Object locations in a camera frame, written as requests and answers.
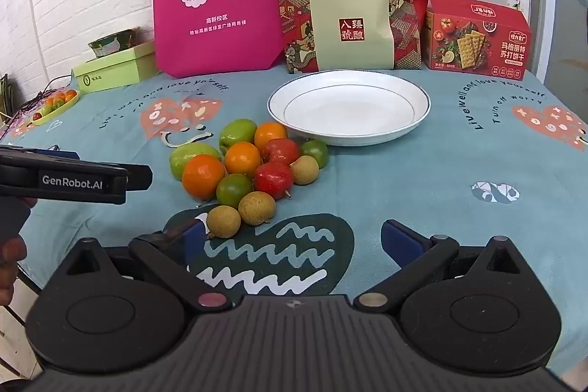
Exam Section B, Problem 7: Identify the pile of miniature fruits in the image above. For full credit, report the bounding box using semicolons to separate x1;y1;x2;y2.
32;90;76;121

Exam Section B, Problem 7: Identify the light green box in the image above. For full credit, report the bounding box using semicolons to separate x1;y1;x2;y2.
72;42;157;93

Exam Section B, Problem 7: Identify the white plate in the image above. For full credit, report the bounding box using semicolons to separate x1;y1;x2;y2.
268;69;431;145

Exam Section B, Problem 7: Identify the small orange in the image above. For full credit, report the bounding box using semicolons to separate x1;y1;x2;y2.
182;154;226;201
224;141;262;177
254;122;288;150

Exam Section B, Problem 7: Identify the red cracker box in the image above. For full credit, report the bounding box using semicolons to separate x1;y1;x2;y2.
423;0;531;81

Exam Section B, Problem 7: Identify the small red apple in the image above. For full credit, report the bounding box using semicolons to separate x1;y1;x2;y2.
261;138;301;166
253;161;295;201

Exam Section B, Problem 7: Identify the yellow-green tray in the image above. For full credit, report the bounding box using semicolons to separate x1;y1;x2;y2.
30;89;80;126

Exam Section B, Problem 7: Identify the green patterned bowl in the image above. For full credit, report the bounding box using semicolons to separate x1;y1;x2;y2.
88;27;154;58

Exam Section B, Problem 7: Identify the teal printed tablecloth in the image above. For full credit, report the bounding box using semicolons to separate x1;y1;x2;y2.
0;68;588;374

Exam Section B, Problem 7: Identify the large green jujube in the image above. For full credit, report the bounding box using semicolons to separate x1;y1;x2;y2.
169;143;223;180
219;119;258;154

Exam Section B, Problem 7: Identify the small round green fruit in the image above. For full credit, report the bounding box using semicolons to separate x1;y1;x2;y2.
216;173;254;209
301;139;330;169

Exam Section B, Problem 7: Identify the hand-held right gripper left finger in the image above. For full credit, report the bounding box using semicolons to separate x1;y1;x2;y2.
55;217;233;314

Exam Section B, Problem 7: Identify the black cable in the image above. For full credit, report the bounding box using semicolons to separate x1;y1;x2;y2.
18;73;74;112

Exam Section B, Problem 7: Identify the brown longan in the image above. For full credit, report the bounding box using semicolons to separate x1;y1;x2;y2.
206;205;242;239
289;155;320;185
238;192;277;226

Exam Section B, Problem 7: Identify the person's left hand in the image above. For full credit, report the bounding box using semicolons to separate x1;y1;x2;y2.
0;197;38;306

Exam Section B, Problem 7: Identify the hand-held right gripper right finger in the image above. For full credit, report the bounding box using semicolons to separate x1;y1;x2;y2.
354;218;529;312

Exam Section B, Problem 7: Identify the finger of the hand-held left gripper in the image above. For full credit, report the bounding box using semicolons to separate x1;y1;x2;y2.
124;165;154;191
0;145;80;163

